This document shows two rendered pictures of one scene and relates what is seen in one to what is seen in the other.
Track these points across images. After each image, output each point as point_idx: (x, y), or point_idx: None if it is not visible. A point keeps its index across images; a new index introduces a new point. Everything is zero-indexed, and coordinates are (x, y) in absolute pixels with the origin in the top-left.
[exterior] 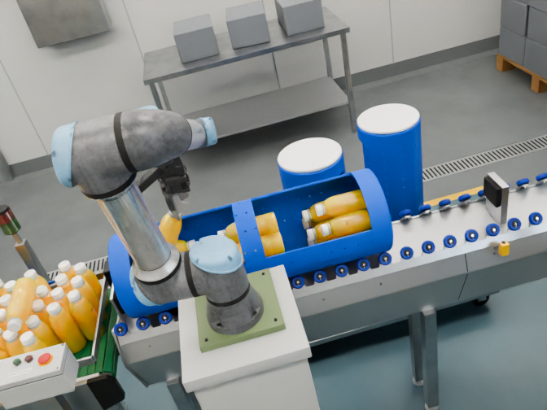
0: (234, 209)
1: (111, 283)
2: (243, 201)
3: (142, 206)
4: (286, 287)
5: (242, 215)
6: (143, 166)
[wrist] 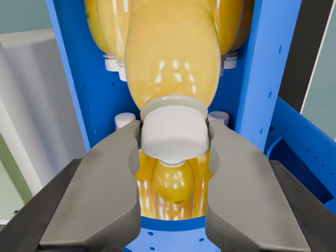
0: (175, 235)
1: None
2: (210, 244)
3: None
4: (7, 221)
5: (144, 241)
6: None
